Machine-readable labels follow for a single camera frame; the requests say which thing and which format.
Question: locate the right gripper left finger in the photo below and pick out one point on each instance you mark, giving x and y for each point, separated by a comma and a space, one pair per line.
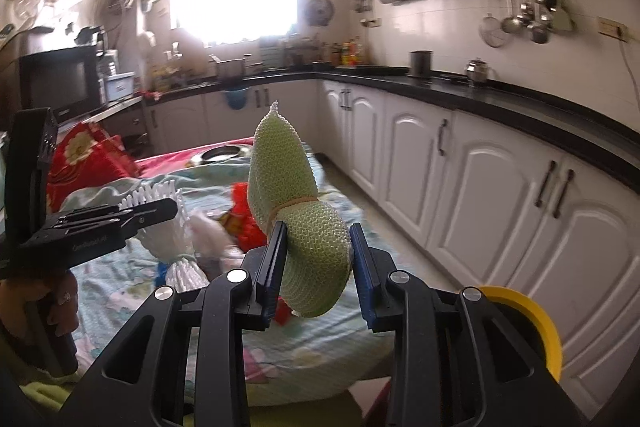
182, 353

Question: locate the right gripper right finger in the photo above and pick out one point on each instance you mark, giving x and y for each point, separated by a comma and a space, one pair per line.
459, 359

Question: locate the white foam fruit net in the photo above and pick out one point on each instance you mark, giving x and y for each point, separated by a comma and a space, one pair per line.
170, 241

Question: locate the red plastic bag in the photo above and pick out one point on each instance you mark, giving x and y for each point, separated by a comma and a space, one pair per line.
239, 221

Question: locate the green foam fruit net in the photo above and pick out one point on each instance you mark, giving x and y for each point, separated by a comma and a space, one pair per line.
281, 187

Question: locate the yellow rimmed trash bin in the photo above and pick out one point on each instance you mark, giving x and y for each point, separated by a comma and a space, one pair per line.
535, 314

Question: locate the black kitchen countertop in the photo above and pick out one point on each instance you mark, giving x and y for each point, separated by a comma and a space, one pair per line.
599, 140

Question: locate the left hand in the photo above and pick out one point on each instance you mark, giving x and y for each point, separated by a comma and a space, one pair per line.
53, 300

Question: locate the red floral cushion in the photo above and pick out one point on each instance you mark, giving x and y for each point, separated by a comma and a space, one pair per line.
88, 156

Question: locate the cartoon print table cloth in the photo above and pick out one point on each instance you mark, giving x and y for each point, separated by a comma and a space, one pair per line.
301, 360

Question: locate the white crumpled plastic bag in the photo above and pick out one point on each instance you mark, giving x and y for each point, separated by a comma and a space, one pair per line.
215, 251

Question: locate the black microwave oven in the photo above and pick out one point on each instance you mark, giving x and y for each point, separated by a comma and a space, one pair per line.
65, 80

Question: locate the white storage box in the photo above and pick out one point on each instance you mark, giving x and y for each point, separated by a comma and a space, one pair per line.
118, 86

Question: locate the steel bowl on table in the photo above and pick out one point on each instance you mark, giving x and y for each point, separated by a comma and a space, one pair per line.
221, 153

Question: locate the blue hanging basket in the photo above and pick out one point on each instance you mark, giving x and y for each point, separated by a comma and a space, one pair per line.
236, 99

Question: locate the steel cooking pot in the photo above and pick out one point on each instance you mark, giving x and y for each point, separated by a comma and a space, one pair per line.
233, 68

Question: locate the steel teapot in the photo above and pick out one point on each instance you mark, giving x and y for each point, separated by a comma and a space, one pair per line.
479, 72

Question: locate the dark metal cup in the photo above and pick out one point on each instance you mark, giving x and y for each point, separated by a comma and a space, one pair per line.
420, 66

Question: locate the hanging steel ladle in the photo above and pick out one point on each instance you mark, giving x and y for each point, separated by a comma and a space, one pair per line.
511, 24

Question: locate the hanging wire strainer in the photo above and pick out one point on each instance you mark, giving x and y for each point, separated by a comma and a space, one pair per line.
491, 32

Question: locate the wall power outlet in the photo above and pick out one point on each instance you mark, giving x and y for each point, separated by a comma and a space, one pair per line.
610, 28

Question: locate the wall exhaust fan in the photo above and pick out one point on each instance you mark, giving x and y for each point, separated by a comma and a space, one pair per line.
319, 13

